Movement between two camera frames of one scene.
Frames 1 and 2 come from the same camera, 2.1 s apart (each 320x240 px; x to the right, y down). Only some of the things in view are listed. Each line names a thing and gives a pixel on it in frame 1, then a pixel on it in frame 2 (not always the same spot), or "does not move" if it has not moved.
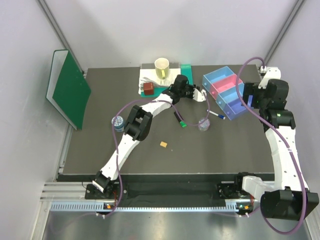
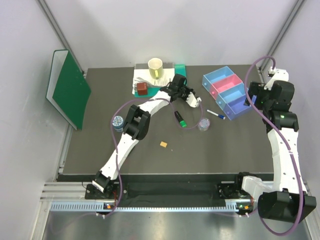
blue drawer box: [229, 95] does not move
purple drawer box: [235, 109] does not move
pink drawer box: [221, 85] does not move
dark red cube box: [148, 88] → [142, 88]
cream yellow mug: [162, 68] → [155, 65]
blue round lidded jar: [119, 126] does not move
